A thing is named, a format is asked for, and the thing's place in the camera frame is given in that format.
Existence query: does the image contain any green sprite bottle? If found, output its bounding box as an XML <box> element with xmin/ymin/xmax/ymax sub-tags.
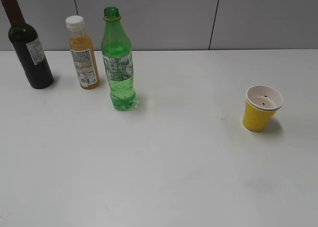
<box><xmin>101</xmin><ymin>6</ymin><xmax>136</xmax><ymax>111</ymax></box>

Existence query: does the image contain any orange juice bottle white cap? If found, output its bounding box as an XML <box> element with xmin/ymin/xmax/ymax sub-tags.
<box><xmin>66</xmin><ymin>15</ymin><xmax>100</xmax><ymax>90</ymax></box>

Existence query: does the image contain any yellow paper cup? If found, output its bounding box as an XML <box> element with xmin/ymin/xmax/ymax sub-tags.
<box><xmin>242</xmin><ymin>85</ymin><xmax>284</xmax><ymax>132</ymax></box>

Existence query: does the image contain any dark red wine bottle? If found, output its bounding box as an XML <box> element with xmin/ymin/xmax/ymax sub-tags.
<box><xmin>1</xmin><ymin>0</ymin><xmax>54</xmax><ymax>89</ymax></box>

